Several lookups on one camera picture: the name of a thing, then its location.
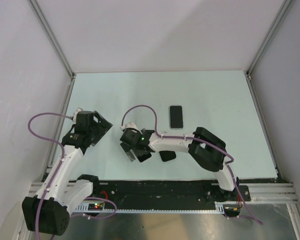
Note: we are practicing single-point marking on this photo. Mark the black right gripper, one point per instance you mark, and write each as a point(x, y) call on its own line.
point(128, 148)

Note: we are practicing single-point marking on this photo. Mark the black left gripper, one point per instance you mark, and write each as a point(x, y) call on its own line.
point(104, 124)

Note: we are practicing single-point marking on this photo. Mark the white-edged smartphone black screen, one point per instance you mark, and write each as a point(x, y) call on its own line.
point(167, 155)

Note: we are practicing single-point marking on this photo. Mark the blue smartphone black screen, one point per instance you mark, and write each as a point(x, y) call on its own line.
point(176, 117)

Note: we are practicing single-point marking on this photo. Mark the black silicone phone case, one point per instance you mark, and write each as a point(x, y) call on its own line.
point(144, 157)

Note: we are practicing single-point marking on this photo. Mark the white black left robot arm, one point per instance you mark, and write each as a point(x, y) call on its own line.
point(50, 209)

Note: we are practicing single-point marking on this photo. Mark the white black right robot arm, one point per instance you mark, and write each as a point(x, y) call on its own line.
point(205, 148)

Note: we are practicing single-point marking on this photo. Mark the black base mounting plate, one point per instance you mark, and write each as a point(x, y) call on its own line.
point(179, 194)

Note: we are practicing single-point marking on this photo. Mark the left controller circuit board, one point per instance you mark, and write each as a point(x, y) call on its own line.
point(95, 206)

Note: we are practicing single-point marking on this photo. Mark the controller circuit board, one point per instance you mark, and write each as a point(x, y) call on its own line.
point(95, 206)
point(232, 211)

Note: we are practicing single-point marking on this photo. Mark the right controller circuit board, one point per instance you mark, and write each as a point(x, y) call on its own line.
point(232, 211)

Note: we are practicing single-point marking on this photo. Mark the white slotted cable duct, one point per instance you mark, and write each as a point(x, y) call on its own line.
point(82, 208)

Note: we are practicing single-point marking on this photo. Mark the aluminium left corner post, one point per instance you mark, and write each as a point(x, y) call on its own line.
point(39, 14)

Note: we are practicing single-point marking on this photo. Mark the aluminium corner post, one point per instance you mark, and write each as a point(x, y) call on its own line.
point(269, 36)
point(39, 14)

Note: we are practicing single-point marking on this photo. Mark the aluminium front frame rail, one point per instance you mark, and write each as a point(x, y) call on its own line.
point(272, 193)

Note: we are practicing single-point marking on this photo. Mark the aluminium right corner post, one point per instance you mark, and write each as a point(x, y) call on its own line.
point(269, 36)

